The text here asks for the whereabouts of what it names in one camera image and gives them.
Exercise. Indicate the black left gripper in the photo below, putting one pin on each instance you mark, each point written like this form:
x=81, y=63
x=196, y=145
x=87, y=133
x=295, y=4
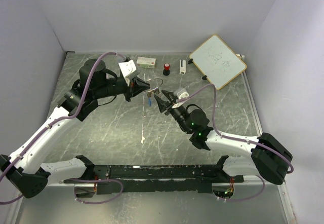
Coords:
x=136, y=86

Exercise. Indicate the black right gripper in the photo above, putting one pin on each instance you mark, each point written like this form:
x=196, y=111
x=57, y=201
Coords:
x=162, y=103

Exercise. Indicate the large metal keyring with clips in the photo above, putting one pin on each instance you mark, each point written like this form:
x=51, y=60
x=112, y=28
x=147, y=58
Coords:
x=156, y=87

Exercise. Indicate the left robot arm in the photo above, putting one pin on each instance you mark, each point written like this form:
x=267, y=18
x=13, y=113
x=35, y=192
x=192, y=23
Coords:
x=25, y=168

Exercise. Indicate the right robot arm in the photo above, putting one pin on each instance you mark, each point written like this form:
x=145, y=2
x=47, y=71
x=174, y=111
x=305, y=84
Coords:
x=262, y=155

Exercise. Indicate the green white staple box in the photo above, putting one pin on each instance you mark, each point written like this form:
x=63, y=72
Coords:
x=146, y=62

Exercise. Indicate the red black stamp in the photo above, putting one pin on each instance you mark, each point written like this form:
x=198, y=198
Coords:
x=166, y=70

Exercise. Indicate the white stapler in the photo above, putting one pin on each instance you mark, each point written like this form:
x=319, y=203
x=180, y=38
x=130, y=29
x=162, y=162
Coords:
x=182, y=66

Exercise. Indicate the yellow framed whiteboard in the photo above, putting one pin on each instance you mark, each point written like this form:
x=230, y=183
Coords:
x=217, y=62

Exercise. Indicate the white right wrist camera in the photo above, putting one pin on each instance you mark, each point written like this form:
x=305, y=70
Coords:
x=180, y=97

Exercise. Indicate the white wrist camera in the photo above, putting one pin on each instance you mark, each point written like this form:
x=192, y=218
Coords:
x=180, y=97
x=129, y=69

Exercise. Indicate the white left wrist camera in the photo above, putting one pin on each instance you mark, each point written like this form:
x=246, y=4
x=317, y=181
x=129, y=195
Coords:
x=129, y=69

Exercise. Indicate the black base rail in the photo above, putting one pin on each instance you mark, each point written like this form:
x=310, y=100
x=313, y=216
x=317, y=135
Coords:
x=164, y=178

